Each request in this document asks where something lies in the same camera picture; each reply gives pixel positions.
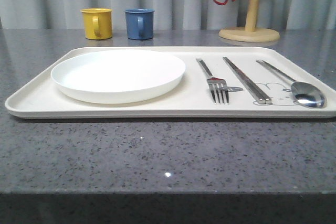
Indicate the white round plate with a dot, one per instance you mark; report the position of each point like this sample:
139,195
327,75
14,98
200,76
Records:
118,76

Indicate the steel fork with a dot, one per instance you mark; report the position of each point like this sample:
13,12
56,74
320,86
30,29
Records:
217,86

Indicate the steel spoon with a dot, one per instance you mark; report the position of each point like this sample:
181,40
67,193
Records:
304,93

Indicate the cream rabbit serving tray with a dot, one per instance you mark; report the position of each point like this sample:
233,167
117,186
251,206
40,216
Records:
41,99

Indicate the blue enamel mug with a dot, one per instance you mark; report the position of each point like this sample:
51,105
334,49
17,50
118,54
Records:
139,22

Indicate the wooden mug tree stand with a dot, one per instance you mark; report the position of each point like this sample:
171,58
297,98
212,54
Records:
250,32

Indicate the yellow enamel mug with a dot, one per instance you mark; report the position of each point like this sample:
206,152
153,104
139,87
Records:
97,23

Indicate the grey curtain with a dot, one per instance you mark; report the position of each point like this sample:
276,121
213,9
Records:
171,14

